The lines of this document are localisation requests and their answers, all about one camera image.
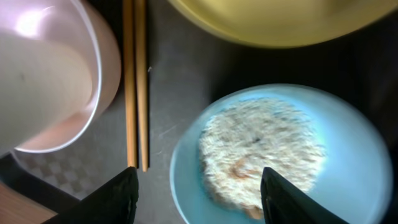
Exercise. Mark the yellow round plate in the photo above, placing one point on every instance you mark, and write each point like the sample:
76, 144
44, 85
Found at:
283, 23

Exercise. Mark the white cup in pink bowl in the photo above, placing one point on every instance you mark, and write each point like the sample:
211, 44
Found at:
49, 78

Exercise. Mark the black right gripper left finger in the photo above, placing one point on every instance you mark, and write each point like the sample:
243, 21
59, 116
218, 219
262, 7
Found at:
115, 202

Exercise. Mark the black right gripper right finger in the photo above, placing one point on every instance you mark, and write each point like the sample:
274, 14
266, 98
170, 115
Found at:
284, 203

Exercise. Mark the leftover rice food waste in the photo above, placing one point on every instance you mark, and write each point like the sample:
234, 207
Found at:
237, 143

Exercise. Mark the pink bowl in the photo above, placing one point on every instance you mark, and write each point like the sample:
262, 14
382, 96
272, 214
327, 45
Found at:
105, 68

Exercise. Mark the light blue bowl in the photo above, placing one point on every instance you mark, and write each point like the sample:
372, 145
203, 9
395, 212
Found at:
356, 183

